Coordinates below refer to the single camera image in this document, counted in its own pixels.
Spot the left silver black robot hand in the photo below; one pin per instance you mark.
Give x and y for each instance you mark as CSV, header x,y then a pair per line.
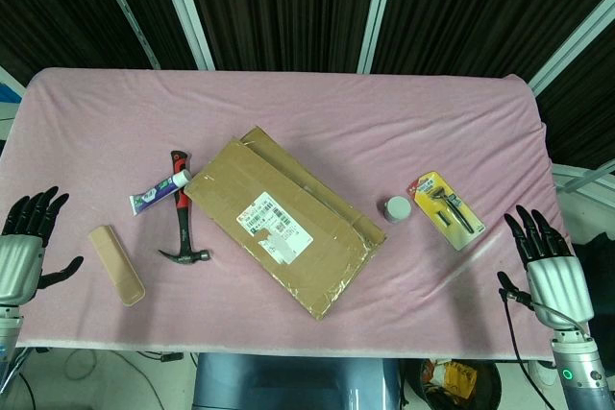
x,y
17,261

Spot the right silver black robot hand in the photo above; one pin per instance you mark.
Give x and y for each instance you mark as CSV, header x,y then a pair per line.
x,y
557,285

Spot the brown cardboard shipping box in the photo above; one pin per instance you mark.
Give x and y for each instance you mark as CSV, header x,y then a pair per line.
x,y
269,189

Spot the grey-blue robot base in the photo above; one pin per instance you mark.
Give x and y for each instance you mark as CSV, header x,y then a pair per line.
x,y
298,381

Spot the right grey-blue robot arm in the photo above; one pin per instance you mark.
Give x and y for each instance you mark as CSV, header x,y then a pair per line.
x,y
576,362

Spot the beige flat oblong case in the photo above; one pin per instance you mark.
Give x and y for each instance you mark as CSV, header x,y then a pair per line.
x,y
115,266

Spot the black trash bin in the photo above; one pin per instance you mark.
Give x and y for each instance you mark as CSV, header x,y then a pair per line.
x,y
490,381

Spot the yellow snack wrapper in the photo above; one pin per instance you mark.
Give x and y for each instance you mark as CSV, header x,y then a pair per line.
x,y
459,374

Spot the yellow razor blister pack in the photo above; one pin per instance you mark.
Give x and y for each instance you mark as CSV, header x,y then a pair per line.
x,y
447,210

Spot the purple white toothpaste tube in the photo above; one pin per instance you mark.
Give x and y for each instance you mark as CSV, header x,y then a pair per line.
x,y
156,194

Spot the red black claw hammer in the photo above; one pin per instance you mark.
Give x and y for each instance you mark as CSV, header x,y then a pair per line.
x,y
182,223

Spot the small white round jar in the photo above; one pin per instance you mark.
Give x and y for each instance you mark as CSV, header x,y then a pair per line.
x,y
398,208

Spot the pink table cloth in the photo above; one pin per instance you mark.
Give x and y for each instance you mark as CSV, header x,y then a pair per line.
x,y
336,103

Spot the white low frame rail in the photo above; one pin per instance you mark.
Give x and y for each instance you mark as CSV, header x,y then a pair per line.
x,y
581,175

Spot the white frame post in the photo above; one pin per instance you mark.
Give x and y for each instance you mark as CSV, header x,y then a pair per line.
x,y
572,47
377,11
185,11

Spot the thin grey frame rail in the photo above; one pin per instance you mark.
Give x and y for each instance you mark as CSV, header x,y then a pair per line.
x,y
126,9

